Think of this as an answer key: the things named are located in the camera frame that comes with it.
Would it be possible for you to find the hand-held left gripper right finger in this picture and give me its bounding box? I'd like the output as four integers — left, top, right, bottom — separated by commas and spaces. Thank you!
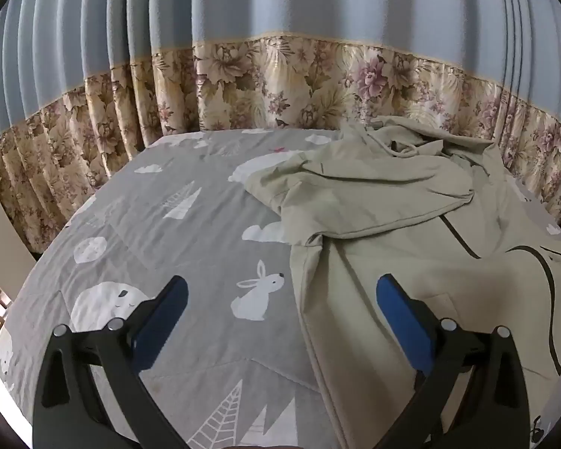
374, 274, 530, 449

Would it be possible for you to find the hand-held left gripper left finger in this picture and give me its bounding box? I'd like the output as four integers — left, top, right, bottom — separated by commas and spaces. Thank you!
32, 275, 188, 449

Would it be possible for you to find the beige zip jacket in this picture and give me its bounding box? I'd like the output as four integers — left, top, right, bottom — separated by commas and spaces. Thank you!
243, 114, 561, 449

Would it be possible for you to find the grey animal print blanket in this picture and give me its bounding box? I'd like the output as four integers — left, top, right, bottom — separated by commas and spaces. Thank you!
0, 128, 561, 449

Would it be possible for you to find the white panel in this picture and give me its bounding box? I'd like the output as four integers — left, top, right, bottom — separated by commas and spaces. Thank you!
0, 164, 36, 300

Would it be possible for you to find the blue curtain with floral border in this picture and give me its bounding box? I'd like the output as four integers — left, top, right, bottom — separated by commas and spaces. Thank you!
0, 0, 561, 254

